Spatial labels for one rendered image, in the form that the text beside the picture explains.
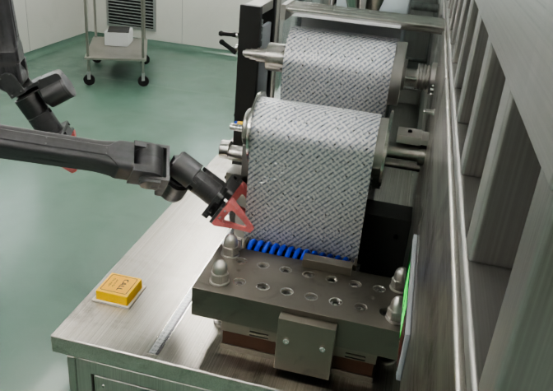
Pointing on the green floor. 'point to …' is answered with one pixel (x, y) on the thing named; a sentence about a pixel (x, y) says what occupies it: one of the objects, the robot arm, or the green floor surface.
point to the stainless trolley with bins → (122, 53)
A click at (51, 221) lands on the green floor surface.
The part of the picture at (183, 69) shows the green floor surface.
